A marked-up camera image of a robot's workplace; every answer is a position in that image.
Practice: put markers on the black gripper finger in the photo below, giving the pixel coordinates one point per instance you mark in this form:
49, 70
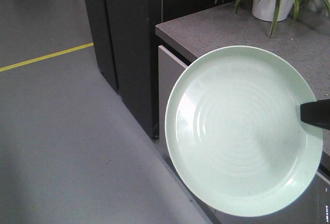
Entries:
316, 113

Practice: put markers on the mint green round plate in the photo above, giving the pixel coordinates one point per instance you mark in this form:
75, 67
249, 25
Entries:
234, 131

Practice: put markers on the white plant pot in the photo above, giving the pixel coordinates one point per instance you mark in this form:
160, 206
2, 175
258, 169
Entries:
264, 9

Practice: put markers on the grey counter drawer front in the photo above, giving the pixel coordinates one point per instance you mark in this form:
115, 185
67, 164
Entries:
170, 68

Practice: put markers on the dark grey tall cabinet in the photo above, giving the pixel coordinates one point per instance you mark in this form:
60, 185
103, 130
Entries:
126, 47

